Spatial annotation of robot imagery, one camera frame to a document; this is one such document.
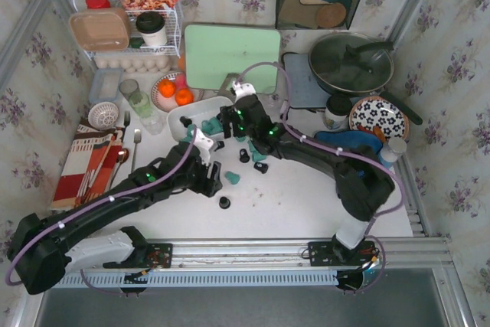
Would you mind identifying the teal capsule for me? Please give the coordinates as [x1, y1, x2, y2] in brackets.
[181, 126, 194, 142]
[224, 172, 240, 185]

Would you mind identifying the clear drinking glass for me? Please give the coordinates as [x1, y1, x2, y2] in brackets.
[263, 87, 283, 110]

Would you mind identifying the black capsule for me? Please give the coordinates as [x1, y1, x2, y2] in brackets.
[215, 141, 225, 151]
[253, 162, 269, 174]
[179, 116, 193, 128]
[219, 196, 230, 209]

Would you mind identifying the white rectangular storage basket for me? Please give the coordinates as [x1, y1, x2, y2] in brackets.
[166, 96, 233, 141]

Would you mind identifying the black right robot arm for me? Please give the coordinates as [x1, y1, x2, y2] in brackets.
[220, 77, 395, 264]

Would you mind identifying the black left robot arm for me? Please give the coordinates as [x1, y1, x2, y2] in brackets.
[5, 142, 222, 295]

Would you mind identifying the black capsule by basket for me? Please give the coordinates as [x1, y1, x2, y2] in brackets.
[215, 141, 225, 151]

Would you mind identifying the white perforated small basket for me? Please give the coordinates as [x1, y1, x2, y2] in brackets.
[87, 102, 119, 130]

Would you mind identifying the black capsule middle four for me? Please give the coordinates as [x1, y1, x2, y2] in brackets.
[239, 149, 250, 163]

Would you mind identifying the black capsule bottom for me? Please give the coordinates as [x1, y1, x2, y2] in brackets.
[219, 196, 230, 209]

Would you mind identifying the orange fruit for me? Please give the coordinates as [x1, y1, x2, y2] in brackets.
[175, 88, 194, 106]
[158, 78, 177, 98]

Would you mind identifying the fruit plate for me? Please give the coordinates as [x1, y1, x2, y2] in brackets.
[151, 72, 204, 113]

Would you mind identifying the green cutting board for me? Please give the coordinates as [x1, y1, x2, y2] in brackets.
[184, 25, 281, 90]

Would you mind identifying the black fork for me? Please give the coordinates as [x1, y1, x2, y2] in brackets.
[122, 110, 131, 138]

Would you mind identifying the green glass cup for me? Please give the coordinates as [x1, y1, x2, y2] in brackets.
[129, 91, 154, 119]

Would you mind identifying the black lidded printed jar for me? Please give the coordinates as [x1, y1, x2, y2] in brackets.
[324, 93, 353, 131]

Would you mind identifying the patterned folded cloth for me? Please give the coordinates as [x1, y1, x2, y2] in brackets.
[50, 119, 123, 211]

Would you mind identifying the blue cloth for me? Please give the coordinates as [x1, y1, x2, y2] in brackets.
[314, 130, 383, 154]

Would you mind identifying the grey plastic cup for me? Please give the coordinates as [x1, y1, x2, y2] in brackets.
[119, 79, 139, 100]

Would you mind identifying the black frying pan with lid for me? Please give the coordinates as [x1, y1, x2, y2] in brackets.
[308, 32, 423, 126]

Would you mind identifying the white egg tray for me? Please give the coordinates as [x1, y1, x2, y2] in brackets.
[94, 55, 172, 74]

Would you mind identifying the flower patterned plate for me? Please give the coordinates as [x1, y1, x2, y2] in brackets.
[348, 96, 409, 140]

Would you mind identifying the white cup black lid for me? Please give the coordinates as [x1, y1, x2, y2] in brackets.
[136, 11, 168, 47]

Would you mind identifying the black mesh organizer rack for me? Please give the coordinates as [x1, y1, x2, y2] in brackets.
[275, 0, 360, 30]

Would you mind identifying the white blue bottle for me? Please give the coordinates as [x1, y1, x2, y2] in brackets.
[378, 137, 407, 168]

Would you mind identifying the brown lidded food container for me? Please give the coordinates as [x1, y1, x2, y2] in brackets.
[69, 8, 131, 52]

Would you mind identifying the red capped jar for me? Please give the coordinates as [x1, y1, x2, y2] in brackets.
[85, 0, 111, 10]

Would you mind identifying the white wire shelf rack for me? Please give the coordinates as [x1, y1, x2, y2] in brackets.
[71, 0, 183, 57]

